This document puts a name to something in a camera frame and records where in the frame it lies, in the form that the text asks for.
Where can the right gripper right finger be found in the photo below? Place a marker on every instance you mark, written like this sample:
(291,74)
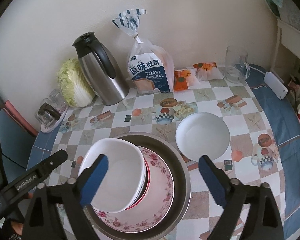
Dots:
(263,220)

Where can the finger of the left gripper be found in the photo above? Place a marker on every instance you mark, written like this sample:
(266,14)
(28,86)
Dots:
(33,176)

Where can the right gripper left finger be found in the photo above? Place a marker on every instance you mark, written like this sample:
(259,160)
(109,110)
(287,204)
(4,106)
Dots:
(42,219)

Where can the white square bowl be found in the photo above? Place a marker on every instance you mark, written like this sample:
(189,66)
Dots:
(124,178)

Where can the large stainless steel basin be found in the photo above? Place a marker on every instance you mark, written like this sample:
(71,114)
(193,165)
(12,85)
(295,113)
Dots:
(181,199)

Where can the small white bowl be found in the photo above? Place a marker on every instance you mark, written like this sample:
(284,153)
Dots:
(202,134)

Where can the white floral plate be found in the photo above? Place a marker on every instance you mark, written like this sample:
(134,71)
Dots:
(155,205)

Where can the person's hand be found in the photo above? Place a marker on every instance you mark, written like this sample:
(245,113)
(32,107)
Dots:
(16,230)

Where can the blue cabinet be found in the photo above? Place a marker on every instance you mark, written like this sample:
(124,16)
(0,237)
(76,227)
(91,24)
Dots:
(16,140)

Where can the white oval tray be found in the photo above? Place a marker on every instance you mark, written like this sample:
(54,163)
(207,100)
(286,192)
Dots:
(48,129)

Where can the patterned checkered tablecloth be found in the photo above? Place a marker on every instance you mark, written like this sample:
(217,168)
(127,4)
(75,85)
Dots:
(264,130)

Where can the clear drinking glass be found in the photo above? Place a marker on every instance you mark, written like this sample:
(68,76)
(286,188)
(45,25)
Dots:
(58,100)

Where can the napa cabbage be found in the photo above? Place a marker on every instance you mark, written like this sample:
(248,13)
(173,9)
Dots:
(73,85)

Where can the white power adapter box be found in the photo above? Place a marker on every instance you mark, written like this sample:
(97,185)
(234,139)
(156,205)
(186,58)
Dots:
(279,89)

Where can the stainless steel thermos jug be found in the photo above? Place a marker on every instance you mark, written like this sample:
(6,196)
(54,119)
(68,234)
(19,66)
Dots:
(100,69)

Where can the orange snack packet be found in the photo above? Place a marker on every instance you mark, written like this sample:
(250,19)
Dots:
(207,71)
(185,79)

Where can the white chair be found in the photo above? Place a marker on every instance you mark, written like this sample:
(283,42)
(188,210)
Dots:
(289,37)

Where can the toast bread bag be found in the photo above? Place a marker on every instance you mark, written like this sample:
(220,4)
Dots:
(150,67)

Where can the glass coffee pot black handle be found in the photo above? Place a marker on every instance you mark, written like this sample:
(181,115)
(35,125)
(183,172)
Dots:
(47,114)

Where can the glass mug with handle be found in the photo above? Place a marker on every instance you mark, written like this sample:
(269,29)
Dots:
(237,68)

